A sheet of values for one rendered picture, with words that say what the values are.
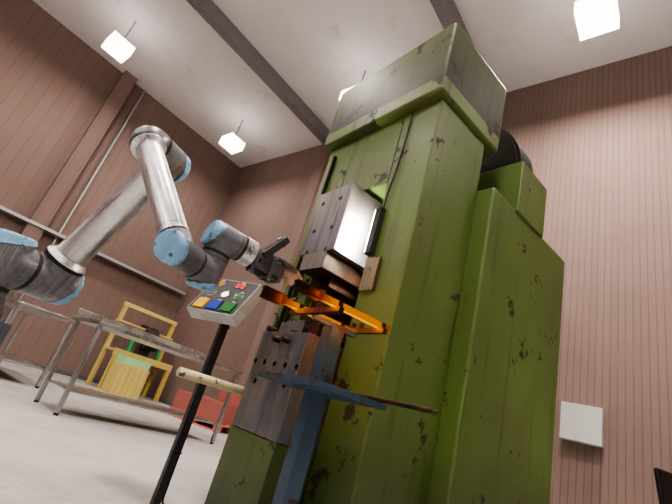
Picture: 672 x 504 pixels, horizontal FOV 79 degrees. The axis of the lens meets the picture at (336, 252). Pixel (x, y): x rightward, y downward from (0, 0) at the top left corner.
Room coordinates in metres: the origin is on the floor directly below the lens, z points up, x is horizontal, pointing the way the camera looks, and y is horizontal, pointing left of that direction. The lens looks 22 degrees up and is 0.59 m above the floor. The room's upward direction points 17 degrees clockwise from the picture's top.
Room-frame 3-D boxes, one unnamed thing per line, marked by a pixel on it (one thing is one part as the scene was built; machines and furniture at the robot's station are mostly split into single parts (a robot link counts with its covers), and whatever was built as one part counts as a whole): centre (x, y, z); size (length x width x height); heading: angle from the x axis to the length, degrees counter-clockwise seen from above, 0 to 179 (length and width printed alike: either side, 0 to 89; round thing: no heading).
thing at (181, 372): (2.21, 0.38, 0.62); 0.44 x 0.05 x 0.05; 126
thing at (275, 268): (1.32, 0.21, 1.01); 0.12 x 0.08 x 0.09; 127
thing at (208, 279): (1.21, 0.36, 0.91); 0.12 x 0.09 x 0.12; 155
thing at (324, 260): (2.11, -0.07, 1.32); 0.42 x 0.20 x 0.10; 126
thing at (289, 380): (1.51, -0.08, 0.69); 0.40 x 0.30 x 0.02; 33
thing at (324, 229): (2.07, -0.09, 1.56); 0.42 x 0.39 x 0.40; 126
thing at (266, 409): (2.07, -0.11, 0.69); 0.56 x 0.38 x 0.45; 126
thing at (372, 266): (1.81, -0.19, 1.27); 0.09 x 0.02 x 0.17; 36
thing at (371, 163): (2.16, -0.21, 2.06); 0.44 x 0.41 x 0.47; 126
